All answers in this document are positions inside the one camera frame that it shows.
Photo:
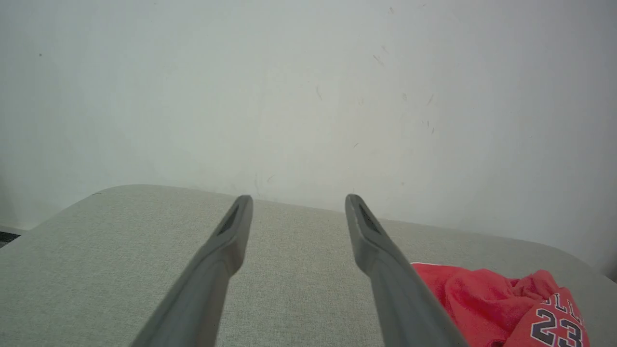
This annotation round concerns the red basketball jersey number 23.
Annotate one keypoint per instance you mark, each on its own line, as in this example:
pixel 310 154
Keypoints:
pixel 501 308

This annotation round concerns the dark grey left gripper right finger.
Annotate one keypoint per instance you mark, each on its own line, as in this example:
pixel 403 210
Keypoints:
pixel 400 294

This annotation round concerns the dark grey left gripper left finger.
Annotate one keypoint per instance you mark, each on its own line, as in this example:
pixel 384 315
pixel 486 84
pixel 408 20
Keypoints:
pixel 202 289

